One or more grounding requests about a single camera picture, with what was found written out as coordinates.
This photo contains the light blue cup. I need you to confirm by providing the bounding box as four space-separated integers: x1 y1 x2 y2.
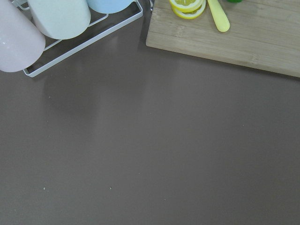
87 0 133 14

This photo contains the green lime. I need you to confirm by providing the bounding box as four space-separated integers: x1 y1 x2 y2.
227 0 243 3

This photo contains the white cup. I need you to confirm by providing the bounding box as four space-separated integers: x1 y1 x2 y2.
28 0 91 39

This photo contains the pink cup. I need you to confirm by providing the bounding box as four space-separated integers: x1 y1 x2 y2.
0 0 45 72

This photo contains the upper lemon slice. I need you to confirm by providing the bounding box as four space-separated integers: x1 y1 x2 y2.
169 0 203 13

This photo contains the lemon slice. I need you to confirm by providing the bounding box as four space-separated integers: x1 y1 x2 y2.
169 0 203 13
172 2 206 20

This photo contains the lower lemon slice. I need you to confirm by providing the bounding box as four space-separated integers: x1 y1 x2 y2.
172 2 206 20

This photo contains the white wire cup rack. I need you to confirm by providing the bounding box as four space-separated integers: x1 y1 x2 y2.
11 0 143 77

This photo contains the yellow plastic knife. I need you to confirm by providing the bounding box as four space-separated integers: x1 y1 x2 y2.
207 0 230 32

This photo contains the bamboo cutting board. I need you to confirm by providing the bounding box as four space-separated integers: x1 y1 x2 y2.
146 0 300 77

